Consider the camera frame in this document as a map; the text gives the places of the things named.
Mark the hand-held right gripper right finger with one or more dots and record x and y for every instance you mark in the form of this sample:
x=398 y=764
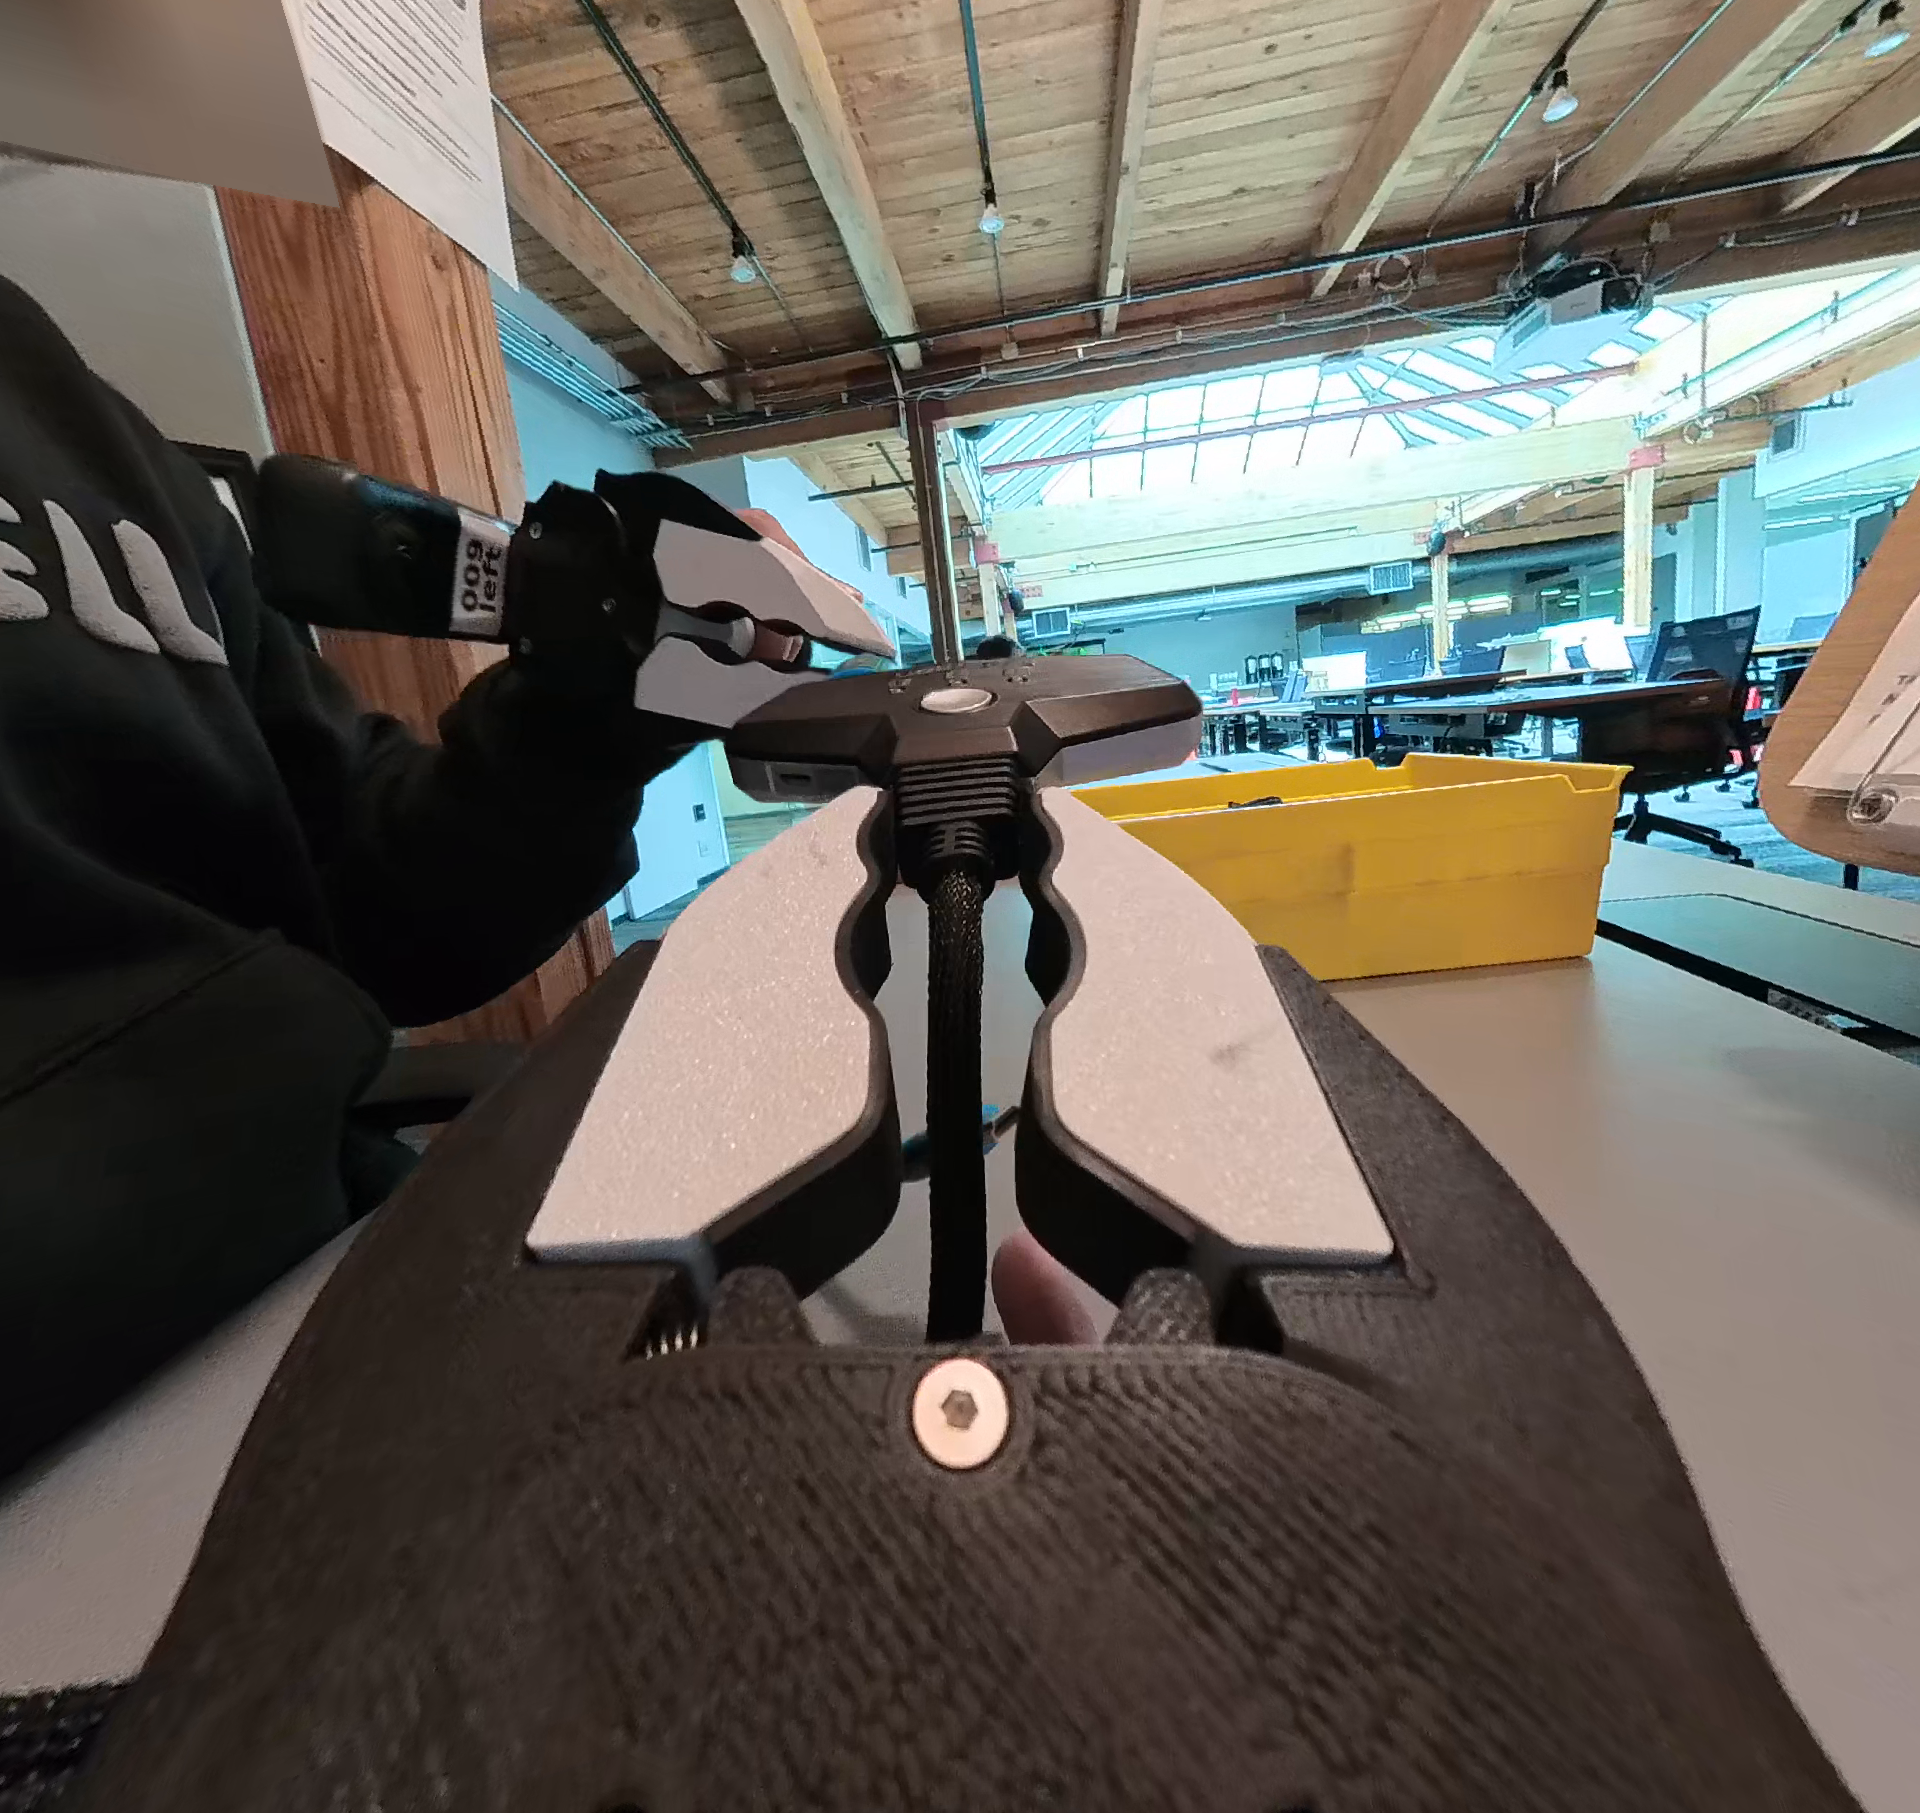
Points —
x=1214 y=1080

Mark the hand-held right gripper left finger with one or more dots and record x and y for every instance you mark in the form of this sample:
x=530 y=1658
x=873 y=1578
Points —
x=720 y=1063

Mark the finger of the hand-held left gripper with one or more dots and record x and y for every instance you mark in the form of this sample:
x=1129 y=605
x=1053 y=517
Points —
x=704 y=684
x=735 y=575

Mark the yellow plastic bin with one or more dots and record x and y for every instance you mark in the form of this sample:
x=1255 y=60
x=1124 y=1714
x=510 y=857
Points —
x=1351 y=882

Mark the person's left forearm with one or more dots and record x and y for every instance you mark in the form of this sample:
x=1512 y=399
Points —
x=524 y=853

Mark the long background desk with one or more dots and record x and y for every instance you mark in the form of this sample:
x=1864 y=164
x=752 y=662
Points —
x=1500 y=710

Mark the grey desk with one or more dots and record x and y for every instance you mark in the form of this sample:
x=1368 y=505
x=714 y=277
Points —
x=1650 y=1244

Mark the person's left hand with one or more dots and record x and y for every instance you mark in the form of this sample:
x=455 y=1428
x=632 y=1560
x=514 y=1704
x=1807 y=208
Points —
x=783 y=644

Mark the person's right hand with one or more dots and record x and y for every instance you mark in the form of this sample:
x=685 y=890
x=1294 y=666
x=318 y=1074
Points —
x=1050 y=1296

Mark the person's black hoodie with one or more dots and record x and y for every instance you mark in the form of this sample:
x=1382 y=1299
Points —
x=150 y=943

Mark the white paper notice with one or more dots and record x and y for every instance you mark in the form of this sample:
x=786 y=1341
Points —
x=390 y=42

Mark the black office chair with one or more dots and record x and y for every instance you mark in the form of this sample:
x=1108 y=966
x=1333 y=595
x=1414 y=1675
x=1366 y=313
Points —
x=1695 y=672

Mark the printed instruction sheet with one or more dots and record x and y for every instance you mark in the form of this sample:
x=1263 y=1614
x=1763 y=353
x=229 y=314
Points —
x=1882 y=733

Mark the ceiling projector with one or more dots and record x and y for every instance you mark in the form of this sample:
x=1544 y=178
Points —
x=1575 y=313

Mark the wooden post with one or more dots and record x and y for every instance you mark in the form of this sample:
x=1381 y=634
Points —
x=404 y=342

